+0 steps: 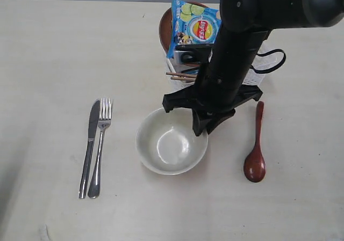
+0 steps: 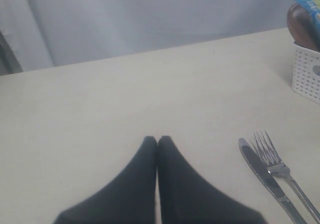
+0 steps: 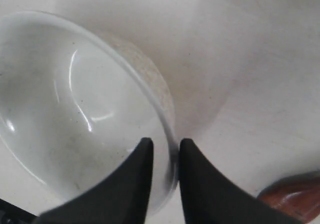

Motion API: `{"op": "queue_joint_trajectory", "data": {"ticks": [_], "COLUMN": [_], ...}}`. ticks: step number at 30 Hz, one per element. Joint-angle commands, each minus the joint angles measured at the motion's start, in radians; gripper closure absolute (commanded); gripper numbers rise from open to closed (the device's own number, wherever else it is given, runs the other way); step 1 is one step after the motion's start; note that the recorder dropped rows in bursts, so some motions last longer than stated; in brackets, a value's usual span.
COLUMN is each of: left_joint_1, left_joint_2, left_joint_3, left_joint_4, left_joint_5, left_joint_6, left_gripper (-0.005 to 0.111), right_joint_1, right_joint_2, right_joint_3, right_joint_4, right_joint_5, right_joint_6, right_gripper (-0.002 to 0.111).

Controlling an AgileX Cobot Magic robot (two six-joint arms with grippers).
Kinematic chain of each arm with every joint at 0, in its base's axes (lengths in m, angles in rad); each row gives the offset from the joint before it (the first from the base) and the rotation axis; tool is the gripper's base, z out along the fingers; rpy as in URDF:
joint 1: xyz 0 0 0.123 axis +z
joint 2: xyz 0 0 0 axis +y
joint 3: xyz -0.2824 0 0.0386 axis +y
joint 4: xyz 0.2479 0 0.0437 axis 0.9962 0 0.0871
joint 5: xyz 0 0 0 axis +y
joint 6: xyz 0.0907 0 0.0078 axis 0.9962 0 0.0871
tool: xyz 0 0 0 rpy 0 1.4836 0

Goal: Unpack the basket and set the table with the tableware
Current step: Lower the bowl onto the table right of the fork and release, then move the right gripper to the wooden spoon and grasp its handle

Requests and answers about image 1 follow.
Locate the silver table knife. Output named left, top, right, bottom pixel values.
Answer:
left=78, top=99, right=101, bottom=199

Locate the white ceramic bowl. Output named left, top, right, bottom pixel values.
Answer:
left=135, top=108, right=209, bottom=176

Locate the red-brown wooden spoon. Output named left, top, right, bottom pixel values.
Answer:
left=243, top=101, right=266, bottom=182

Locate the brown wooden plate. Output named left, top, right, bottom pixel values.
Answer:
left=159, top=3, right=207, bottom=51

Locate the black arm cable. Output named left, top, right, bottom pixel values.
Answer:
left=249, top=49, right=286, bottom=74

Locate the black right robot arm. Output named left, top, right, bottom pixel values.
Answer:
left=162, top=0, right=343, bottom=136

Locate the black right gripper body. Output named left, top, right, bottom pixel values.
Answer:
left=162, top=85, right=263, bottom=121

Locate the lower wooden chopstick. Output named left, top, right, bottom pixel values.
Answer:
left=170, top=76, right=196, bottom=83

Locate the blue chips bag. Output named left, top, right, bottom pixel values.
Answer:
left=167, top=0, right=221, bottom=58

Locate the silver metal fork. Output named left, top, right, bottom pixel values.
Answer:
left=88, top=98, right=113, bottom=199

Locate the wooden chopstick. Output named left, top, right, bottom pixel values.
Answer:
left=170, top=76, right=196, bottom=83
left=166, top=72, right=197, bottom=78

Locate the white perforated plastic basket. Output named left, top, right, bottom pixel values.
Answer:
left=165, top=44, right=278, bottom=91

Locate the upper wooden chopstick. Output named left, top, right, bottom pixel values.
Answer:
left=166, top=72, right=197, bottom=78

